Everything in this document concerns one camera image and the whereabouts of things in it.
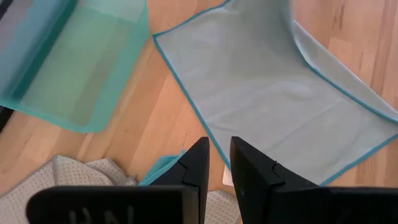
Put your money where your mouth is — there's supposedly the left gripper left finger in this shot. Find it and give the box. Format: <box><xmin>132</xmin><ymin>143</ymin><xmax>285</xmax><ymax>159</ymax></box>
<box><xmin>26</xmin><ymin>136</ymin><xmax>211</xmax><ymax>224</ymax></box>

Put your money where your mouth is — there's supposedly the teal microfiber towel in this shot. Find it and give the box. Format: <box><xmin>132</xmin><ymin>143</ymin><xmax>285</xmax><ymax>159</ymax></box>
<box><xmin>139</xmin><ymin>150</ymin><xmax>187</xmax><ymax>187</ymax></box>

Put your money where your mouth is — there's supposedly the teal mesh basket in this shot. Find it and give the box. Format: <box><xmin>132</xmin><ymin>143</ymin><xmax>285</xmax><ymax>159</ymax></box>
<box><xmin>0</xmin><ymin>0</ymin><xmax>150</xmax><ymax>134</ymax></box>

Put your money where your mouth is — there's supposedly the grey waffle microfiber towel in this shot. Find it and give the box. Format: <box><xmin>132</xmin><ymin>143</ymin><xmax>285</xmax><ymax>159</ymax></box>
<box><xmin>0</xmin><ymin>154</ymin><xmax>242</xmax><ymax>224</ymax></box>

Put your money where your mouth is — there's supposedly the light blue microfiber towel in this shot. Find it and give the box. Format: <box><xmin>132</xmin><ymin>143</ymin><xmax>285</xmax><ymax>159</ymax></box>
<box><xmin>152</xmin><ymin>0</ymin><xmax>398</xmax><ymax>187</ymax></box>

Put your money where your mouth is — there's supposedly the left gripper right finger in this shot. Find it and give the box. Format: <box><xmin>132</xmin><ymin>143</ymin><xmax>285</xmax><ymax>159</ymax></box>
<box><xmin>229</xmin><ymin>136</ymin><xmax>398</xmax><ymax>224</ymax></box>

